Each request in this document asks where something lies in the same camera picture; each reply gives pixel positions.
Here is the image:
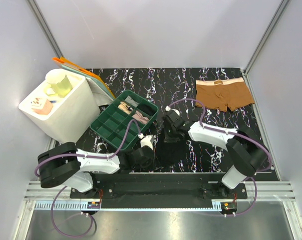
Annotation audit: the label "black underwear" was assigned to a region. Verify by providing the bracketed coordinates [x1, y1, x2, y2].
[155, 134, 186, 167]

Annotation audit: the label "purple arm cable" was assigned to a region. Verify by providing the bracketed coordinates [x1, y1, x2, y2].
[35, 119, 144, 237]
[165, 98, 273, 217]

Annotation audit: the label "green divided organizer tray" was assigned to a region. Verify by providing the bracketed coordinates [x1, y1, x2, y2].
[90, 90, 159, 150]

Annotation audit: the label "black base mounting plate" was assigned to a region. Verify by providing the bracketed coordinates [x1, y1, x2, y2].
[38, 171, 279, 210]

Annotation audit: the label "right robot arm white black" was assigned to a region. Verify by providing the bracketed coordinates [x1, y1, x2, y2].
[162, 107, 271, 199]

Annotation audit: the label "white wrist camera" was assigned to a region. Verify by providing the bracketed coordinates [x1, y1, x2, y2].
[165, 106, 180, 116]
[138, 133, 154, 150]

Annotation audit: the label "yellow green cup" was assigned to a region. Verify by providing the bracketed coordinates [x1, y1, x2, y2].
[44, 69, 73, 98]

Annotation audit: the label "aluminium front rail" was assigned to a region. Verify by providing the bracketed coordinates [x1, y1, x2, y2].
[24, 181, 295, 212]

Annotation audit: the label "beige rolled sock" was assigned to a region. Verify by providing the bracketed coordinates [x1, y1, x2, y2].
[118, 101, 134, 115]

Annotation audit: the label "orange and teal folders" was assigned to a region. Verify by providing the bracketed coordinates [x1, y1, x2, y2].
[52, 57, 115, 99]

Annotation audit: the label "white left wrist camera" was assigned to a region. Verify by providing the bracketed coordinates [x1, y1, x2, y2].
[138, 133, 154, 150]

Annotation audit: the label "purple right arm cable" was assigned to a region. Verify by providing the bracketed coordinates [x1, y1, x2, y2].
[165, 98, 273, 217]

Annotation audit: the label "pink box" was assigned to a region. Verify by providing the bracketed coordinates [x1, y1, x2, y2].
[31, 97, 53, 115]

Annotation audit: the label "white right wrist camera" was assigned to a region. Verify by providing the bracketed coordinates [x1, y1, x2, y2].
[165, 106, 180, 116]

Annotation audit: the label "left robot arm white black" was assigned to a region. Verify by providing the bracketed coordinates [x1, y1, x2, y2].
[35, 134, 155, 198]

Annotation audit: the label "pink rolled sock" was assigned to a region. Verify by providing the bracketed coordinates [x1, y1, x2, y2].
[132, 111, 149, 124]

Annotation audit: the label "brown boxer briefs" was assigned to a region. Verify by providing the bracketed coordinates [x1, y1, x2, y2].
[196, 77, 254, 112]

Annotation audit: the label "grey rolled sock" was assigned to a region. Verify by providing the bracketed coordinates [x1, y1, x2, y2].
[125, 96, 139, 107]

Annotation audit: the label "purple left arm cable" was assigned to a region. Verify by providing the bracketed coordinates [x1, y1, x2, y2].
[35, 119, 144, 237]

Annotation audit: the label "white storage bin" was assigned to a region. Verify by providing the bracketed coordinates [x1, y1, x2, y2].
[19, 69, 100, 143]

